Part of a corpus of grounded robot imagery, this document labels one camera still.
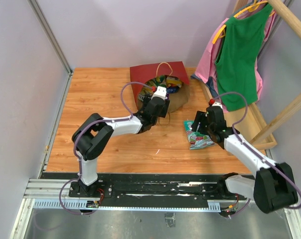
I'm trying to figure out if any teal candy packet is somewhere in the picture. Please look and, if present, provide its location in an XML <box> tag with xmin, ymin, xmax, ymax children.
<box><xmin>183</xmin><ymin>120</ymin><xmax>214</xmax><ymax>150</ymax></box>

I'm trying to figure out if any green Fox's candy packet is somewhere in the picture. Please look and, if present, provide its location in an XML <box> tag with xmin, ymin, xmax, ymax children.
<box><xmin>138</xmin><ymin>75</ymin><xmax>167</xmax><ymax>102</ymax></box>

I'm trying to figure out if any red brown paper bag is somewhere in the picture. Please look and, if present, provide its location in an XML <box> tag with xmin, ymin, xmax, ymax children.
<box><xmin>130</xmin><ymin>61</ymin><xmax>190</xmax><ymax>123</ymax></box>

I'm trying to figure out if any pink shirt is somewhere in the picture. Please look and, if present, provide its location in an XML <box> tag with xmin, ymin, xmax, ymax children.
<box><xmin>195</xmin><ymin>7</ymin><xmax>274</xmax><ymax>112</ymax></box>

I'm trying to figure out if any green tank top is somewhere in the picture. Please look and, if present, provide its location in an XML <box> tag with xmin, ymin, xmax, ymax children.
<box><xmin>215</xmin><ymin>4</ymin><xmax>273</xmax><ymax>112</ymax></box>

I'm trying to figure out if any yellow clothes hanger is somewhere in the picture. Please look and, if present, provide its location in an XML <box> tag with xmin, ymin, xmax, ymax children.
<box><xmin>212</xmin><ymin>0</ymin><xmax>268</xmax><ymax>45</ymax></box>

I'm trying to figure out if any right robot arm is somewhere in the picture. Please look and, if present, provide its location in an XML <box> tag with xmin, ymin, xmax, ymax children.
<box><xmin>191</xmin><ymin>105</ymin><xmax>301</xmax><ymax>214</ymax></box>

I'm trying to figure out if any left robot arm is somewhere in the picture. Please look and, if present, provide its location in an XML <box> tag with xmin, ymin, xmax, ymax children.
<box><xmin>72</xmin><ymin>96</ymin><xmax>170</xmax><ymax>197</ymax></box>

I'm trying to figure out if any blue grey shirt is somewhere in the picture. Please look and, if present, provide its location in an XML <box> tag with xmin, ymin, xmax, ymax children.
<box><xmin>191</xmin><ymin>74</ymin><xmax>218</xmax><ymax>98</ymax></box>

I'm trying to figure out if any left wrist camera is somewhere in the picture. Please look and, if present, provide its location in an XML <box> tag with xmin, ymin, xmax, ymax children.
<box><xmin>151</xmin><ymin>86</ymin><xmax>167</xmax><ymax>101</ymax></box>

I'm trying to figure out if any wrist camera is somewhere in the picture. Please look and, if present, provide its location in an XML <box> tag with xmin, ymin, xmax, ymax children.
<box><xmin>211</xmin><ymin>102</ymin><xmax>223</xmax><ymax>110</ymax></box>
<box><xmin>151</xmin><ymin>86</ymin><xmax>167</xmax><ymax>101</ymax></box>

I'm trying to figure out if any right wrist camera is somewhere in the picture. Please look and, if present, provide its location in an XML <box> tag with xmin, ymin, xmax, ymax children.
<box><xmin>211</xmin><ymin>102</ymin><xmax>223</xmax><ymax>110</ymax></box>

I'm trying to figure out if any wooden clothes rack frame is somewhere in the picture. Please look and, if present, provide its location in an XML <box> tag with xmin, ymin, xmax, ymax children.
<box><xmin>197</xmin><ymin>0</ymin><xmax>301</xmax><ymax>151</ymax></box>

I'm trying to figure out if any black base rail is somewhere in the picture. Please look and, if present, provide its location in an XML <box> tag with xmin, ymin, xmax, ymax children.
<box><xmin>69</xmin><ymin>173</ymin><xmax>245</xmax><ymax>204</ymax></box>

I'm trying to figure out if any white cable duct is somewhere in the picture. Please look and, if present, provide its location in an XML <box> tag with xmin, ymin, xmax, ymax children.
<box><xmin>33</xmin><ymin>198</ymin><xmax>221</xmax><ymax>212</ymax></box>

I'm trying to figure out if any aluminium corner post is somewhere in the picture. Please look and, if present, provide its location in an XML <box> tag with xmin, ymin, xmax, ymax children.
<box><xmin>27</xmin><ymin>0</ymin><xmax>73</xmax><ymax>75</ymax></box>

